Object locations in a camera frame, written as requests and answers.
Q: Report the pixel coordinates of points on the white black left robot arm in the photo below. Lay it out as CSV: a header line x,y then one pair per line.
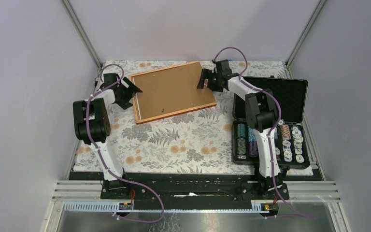
x,y
92,124

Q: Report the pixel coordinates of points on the aluminium rail frame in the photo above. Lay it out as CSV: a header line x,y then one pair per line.
x,y
85,196

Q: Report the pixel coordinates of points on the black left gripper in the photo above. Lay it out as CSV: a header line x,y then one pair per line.
x,y
131,90

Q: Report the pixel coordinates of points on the black poker chip case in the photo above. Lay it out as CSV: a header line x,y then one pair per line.
x,y
291,153

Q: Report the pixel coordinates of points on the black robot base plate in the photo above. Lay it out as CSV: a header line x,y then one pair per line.
x,y
192,191

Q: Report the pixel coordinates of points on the floral patterned table mat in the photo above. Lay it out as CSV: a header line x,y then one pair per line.
x,y
197,142

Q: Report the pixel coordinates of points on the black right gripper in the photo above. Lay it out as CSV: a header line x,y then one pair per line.
x,y
206,74

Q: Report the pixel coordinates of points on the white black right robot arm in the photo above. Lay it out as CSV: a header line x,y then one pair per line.
x,y
262,112

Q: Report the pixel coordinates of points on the orange wooden picture frame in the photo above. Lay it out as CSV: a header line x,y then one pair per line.
x,y
176,113

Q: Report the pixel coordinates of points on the brown cardboard backing board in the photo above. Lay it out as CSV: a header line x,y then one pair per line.
x,y
169,93

